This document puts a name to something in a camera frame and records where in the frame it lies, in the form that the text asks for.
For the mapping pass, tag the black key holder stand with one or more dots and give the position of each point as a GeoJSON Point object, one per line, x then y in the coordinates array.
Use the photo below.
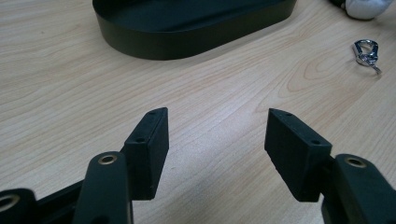
{"type": "Point", "coordinates": [193, 34]}

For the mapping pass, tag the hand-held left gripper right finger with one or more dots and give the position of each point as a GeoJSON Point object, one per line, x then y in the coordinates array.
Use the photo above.
{"type": "Point", "coordinates": [295, 155]}

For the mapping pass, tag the silver carabiner key clip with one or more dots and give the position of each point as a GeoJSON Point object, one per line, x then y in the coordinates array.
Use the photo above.
{"type": "Point", "coordinates": [362, 57]}

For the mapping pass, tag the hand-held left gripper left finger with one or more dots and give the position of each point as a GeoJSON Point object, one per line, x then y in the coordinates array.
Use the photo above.
{"type": "Point", "coordinates": [146, 155]}

